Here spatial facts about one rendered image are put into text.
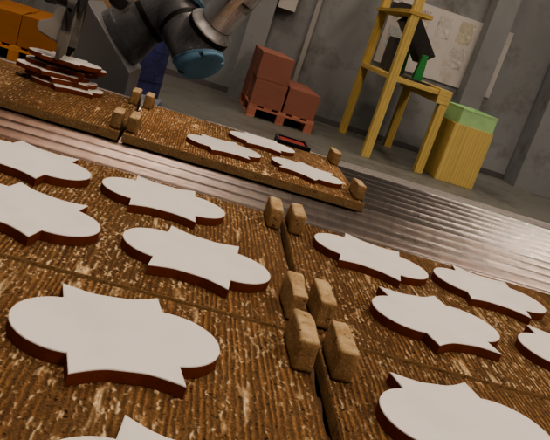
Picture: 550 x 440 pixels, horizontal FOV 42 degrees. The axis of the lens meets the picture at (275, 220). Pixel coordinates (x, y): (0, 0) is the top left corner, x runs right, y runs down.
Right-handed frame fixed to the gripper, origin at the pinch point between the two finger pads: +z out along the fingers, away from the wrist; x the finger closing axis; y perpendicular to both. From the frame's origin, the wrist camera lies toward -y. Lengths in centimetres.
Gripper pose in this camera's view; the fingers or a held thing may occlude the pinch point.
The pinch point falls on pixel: (67, 54)
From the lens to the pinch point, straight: 142.8
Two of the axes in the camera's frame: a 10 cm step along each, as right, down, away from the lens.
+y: -9.5, -2.7, -1.4
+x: 0.6, 2.8, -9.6
